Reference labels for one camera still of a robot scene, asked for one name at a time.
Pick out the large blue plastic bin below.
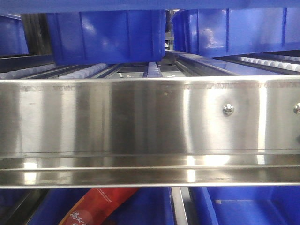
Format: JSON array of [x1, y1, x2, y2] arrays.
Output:
[[0, 0, 300, 14]]

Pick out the rear middle blue bin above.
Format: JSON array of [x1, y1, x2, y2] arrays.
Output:
[[46, 10, 165, 65]]

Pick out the lower left blue bin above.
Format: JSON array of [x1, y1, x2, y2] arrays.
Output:
[[27, 187, 174, 225]]

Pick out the rear right blue bin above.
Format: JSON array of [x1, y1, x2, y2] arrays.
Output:
[[172, 7, 300, 57]]

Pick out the lower right blue bin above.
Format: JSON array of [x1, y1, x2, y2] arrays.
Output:
[[190, 186, 300, 225]]

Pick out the far left blue bin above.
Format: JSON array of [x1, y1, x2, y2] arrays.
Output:
[[0, 14, 29, 56]]

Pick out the steel divider bar below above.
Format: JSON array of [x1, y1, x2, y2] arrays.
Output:
[[171, 187, 194, 225]]

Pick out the red snack package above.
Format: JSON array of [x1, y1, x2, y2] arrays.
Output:
[[60, 187, 139, 225]]

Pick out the stainless steel shelf rail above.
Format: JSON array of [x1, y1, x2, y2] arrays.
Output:
[[0, 75, 300, 188]]

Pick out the left rail screw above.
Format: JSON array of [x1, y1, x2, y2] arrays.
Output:
[[222, 104, 234, 116]]

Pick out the rail screw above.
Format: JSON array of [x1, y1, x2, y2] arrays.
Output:
[[293, 103, 300, 114], [222, 104, 234, 116]]

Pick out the right rail screw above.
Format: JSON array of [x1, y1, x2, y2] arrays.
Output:
[[293, 103, 300, 114]]

